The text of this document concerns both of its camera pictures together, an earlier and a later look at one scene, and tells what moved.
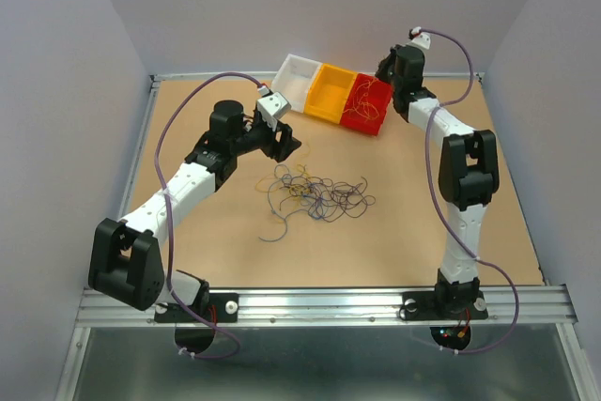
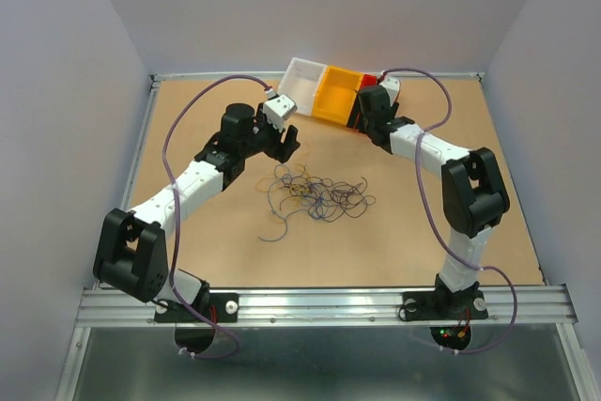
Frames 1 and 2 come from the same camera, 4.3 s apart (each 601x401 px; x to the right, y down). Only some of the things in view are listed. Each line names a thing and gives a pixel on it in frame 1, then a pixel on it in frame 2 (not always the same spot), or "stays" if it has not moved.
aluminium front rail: x=506 y=305 stays
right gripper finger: x=385 y=70 -> x=357 y=120
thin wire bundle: x=297 y=190 stays
